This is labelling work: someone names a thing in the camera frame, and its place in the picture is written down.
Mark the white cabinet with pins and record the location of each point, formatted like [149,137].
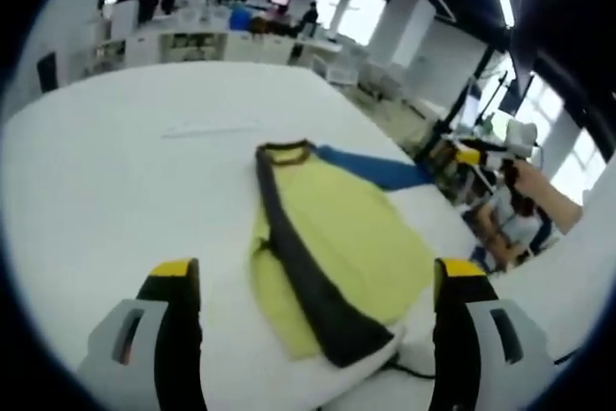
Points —
[125,18]

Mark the person's right hand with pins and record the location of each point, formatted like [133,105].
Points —
[527,177]

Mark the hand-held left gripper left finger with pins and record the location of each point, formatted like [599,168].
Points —
[168,334]

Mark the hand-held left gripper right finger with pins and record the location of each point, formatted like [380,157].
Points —
[462,334]

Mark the white-lit monitor screen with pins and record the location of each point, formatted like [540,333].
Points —
[471,105]

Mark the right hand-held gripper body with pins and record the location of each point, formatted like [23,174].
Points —
[521,139]

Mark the black flat panel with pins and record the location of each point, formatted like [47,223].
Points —
[48,71]

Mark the blue storage box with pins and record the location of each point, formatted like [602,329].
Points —
[240,20]

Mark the yellow garment grey blue sleeves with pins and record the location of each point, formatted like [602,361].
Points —
[337,218]

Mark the long white counter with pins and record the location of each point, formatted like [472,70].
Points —
[144,47]

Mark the brown bag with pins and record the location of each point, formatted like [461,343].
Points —
[261,26]

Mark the white table socket panel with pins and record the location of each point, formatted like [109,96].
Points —
[212,131]

